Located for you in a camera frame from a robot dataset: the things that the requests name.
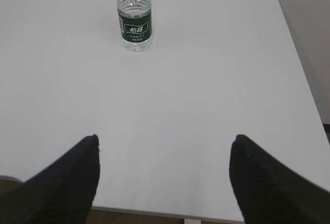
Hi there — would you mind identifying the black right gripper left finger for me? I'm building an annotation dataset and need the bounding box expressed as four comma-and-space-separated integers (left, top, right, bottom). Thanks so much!
1, 134, 100, 223

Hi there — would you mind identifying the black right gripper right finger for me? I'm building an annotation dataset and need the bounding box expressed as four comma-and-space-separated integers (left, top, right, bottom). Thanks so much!
229, 134, 329, 223

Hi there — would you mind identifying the clear water bottle green label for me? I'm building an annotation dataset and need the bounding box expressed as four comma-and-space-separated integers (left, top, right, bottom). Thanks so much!
116, 0, 153, 51

